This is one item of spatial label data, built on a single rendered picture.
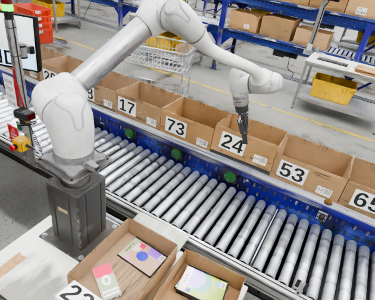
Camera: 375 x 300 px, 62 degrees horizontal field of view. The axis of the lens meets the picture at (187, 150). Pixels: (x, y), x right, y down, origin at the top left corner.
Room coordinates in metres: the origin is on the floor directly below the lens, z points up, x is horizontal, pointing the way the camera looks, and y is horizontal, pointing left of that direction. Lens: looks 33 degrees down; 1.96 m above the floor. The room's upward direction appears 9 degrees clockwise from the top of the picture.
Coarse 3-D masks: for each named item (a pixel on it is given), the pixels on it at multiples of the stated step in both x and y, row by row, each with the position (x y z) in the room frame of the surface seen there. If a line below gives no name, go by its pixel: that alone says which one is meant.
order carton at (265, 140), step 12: (228, 120) 1.91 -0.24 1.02; (252, 120) 1.91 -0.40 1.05; (216, 132) 1.70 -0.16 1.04; (228, 132) 1.67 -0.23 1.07; (252, 132) 1.89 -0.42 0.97; (264, 132) 1.86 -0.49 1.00; (276, 132) 1.84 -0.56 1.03; (216, 144) 1.68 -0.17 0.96; (252, 144) 1.60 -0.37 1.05; (264, 144) 1.58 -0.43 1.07; (276, 144) 1.82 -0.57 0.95; (240, 156) 1.61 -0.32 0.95; (252, 156) 1.59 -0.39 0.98; (264, 156) 1.56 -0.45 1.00; (264, 168) 1.55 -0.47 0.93
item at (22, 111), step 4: (20, 108) 1.54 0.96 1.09; (24, 108) 1.54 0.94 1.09; (16, 112) 1.50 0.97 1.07; (20, 112) 1.49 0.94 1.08; (24, 112) 1.49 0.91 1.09; (28, 112) 1.50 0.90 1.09; (32, 112) 1.51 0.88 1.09; (16, 116) 1.50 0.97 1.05; (20, 116) 1.49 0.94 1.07; (24, 116) 1.48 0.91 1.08; (28, 116) 1.48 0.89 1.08; (32, 116) 1.50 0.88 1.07; (20, 120) 1.51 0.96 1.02; (24, 120) 1.48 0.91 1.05; (28, 120) 1.48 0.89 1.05; (20, 124) 1.51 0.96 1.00; (24, 124) 1.51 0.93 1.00
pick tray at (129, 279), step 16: (128, 224) 1.07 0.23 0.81; (112, 240) 0.97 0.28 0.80; (128, 240) 1.01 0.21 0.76; (144, 240) 1.03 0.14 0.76; (160, 240) 0.99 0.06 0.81; (96, 256) 0.87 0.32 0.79; (112, 256) 0.91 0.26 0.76; (80, 272) 0.79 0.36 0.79; (128, 272) 0.84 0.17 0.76; (160, 272) 0.82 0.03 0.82; (96, 288) 0.75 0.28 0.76; (128, 288) 0.77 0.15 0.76; (144, 288) 0.72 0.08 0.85
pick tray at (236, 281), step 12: (192, 252) 0.93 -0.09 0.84; (180, 264) 0.90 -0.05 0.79; (192, 264) 0.92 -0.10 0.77; (204, 264) 0.91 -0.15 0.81; (216, 264) 0.89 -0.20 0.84; (168, 276) 0.79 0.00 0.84; (180, 276) 0.86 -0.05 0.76; (228, 276) 0.86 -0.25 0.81; (240, 276) 0.84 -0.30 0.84; (168, 288) 0.80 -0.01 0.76; (240, 288) 0.84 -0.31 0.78
